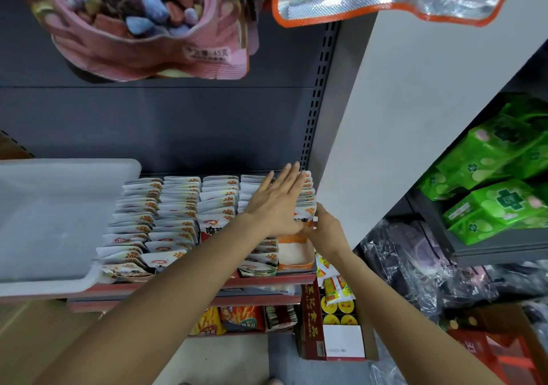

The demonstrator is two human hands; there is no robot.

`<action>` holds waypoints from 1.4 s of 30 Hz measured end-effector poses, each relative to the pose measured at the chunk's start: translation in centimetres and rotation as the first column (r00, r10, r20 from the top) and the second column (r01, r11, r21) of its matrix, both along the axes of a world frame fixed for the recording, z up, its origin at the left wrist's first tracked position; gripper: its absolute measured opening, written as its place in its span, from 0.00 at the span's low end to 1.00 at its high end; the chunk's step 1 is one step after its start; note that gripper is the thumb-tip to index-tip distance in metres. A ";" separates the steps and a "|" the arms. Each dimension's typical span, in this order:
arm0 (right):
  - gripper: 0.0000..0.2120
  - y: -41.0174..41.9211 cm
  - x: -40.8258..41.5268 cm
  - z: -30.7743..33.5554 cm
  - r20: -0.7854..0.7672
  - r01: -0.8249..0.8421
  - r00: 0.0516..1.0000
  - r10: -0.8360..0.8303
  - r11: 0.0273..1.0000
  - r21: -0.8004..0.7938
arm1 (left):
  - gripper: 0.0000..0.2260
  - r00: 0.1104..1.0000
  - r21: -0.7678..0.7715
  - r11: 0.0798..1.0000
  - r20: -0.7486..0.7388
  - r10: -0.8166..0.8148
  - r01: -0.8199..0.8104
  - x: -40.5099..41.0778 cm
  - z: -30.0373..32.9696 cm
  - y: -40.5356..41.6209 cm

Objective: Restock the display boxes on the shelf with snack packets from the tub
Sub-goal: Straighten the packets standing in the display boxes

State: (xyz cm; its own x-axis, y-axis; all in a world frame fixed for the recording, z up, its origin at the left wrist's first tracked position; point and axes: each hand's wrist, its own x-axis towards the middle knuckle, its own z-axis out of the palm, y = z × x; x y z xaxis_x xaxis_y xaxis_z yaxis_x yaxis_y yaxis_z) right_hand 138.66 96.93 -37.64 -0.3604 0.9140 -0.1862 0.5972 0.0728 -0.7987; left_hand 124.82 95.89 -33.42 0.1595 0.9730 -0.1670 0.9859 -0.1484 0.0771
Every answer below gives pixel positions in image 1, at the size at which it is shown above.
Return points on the person's left hand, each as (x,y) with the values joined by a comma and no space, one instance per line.
(278,199)

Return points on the person's right hand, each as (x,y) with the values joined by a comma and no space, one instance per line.
(328,231)

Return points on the orange display box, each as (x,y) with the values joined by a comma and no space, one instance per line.
(295,252)

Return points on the orange snack packet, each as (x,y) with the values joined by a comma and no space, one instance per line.
(295,256)

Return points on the red display box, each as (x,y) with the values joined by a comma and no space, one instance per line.
(216,201)

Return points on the green display box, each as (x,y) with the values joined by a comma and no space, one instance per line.
(257,265)

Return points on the blue display box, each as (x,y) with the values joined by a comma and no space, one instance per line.
(171,222)

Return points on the gold display box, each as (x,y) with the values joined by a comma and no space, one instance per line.
(128,226)

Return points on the white plastic bin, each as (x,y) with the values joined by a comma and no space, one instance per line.
(60,226)

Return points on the person's left forearm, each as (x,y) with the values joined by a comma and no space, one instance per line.
(145,316)

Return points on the person's right forearm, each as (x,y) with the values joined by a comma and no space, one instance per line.
(411,325)

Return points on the yellow snack packets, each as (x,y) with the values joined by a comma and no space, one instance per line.
(336,295)

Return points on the blue print cardboard carton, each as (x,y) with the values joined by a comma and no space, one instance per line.
(38,342)

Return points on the black plastic wrapped bundle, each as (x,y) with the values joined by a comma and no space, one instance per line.
(419,265)

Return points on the dark red white-label carton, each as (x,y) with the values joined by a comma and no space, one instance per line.
(330,329)

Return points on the row of orange chip bags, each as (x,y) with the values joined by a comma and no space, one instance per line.
(240,319)

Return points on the stack of green packs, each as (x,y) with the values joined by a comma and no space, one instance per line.
(497,175)

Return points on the hanging pink candy bag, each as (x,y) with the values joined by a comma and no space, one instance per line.
(145,21)

